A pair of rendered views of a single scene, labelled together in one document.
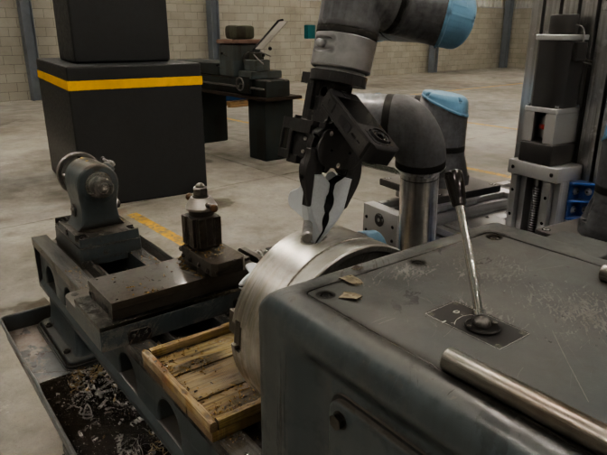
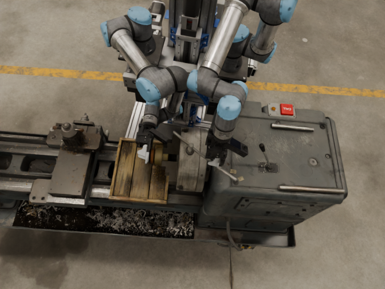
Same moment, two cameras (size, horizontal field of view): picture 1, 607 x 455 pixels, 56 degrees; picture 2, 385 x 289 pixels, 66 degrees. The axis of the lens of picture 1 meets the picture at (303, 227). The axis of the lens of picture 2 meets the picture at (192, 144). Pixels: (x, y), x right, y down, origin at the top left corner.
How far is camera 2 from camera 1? 1.15 m
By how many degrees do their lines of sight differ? 59
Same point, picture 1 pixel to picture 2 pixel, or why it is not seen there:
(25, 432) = not seen: outside the picture
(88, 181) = not seen: outside the picture
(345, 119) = (236, 149)
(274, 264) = (186, 167)
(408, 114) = (183, 79)
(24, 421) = not seen: outside the picture
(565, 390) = (295, 178)
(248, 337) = (188, 187)
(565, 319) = (278, 151)
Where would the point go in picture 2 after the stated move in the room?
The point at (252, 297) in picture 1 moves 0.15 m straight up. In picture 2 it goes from (185, 178) to (187, 166)
